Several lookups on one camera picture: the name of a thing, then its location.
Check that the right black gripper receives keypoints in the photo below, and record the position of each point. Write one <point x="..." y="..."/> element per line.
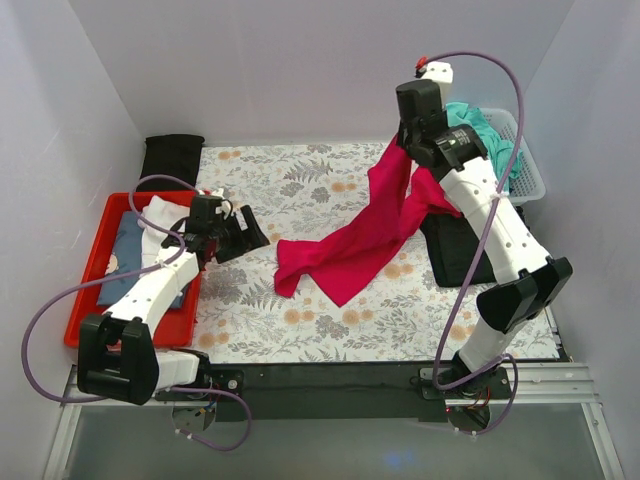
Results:
<point x="407" y="138"/>

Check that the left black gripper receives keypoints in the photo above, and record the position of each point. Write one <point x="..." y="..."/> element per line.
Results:
<point x="239" y="236"/>

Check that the red t shirt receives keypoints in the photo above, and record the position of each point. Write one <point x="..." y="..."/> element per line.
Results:
<point x="347" y="260"/>

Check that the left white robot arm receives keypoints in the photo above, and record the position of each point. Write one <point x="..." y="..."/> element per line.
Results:
<point x="117" y="358"/>

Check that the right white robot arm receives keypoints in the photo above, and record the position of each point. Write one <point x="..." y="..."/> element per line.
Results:
<point x="527" y="277"/>

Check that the teal t shirt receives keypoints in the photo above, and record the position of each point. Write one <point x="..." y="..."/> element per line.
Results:
<point x="499" y="151"/>

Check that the black cloth back left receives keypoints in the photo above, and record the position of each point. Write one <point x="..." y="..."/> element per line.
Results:
<point x="176" y="155"/>

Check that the black cloth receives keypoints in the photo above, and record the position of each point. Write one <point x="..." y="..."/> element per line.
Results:
<point x="451" y="245"/>
<point x="176" y="155"/>

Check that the folded blue t shirt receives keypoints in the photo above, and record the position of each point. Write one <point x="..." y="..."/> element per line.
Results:
<point x="136" y="246"/>

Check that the black cloth right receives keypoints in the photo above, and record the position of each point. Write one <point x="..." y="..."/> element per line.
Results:
<point x="451" y="245"/>

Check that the white plastic basket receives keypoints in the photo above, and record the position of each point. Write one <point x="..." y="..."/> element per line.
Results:
<point x="528" y="186"/>

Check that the floral patterned mat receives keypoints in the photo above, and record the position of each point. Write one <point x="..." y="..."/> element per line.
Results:
<point x="307" y="192"/>

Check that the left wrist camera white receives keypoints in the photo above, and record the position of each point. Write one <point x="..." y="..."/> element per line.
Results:
<point x="216" y="193"/>

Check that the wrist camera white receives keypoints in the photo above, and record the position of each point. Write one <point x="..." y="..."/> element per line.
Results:
<point x="439" y="72"/>
<point x="216" y="193"/>

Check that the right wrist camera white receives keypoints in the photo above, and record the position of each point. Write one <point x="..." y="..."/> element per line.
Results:
<point x="439" y="72"/>

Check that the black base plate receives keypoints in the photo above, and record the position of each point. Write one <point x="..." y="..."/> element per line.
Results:
<point x="313" y="391"/>

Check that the aluminium frame rail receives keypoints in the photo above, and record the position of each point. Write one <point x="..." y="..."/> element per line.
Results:
<point x="541" y="421"/>

